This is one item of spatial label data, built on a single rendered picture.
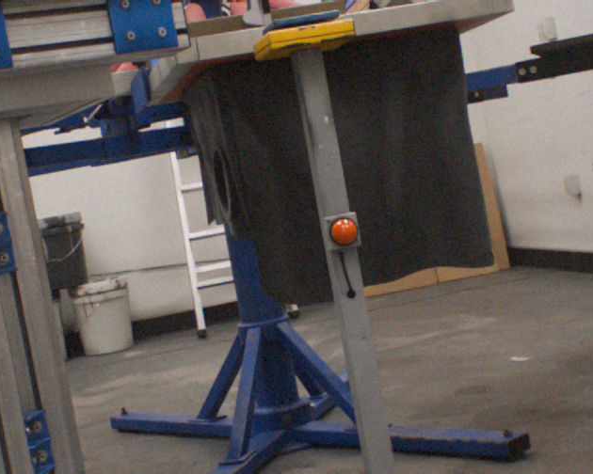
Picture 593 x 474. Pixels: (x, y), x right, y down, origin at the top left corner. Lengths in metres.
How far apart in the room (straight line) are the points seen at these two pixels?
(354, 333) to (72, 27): 0.61
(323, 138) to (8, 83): 0.46
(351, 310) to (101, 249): 4.92
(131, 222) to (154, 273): 0.31
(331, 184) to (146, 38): 0.36
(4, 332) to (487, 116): 5.56
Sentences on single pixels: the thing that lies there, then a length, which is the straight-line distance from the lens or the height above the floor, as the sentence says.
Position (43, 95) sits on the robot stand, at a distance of 1.72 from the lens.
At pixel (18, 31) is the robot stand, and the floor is 0.99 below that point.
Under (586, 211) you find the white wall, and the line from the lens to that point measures 6.09.
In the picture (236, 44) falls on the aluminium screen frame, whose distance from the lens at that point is 2.00.
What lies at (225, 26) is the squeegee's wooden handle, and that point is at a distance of 2.65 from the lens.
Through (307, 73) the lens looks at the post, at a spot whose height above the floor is 0.89.
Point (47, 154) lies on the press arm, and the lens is 3.09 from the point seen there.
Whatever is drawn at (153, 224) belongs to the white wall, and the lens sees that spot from 6.70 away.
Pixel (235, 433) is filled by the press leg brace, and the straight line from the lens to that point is 3.20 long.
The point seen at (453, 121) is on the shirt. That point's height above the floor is 0.79.
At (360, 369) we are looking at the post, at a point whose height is 0.44.
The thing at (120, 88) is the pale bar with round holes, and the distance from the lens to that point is 2.79.
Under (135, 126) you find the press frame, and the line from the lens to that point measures 3.19.
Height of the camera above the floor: 0.75
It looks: 3 degrees down
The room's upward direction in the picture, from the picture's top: 10 degrees counter-clockwise
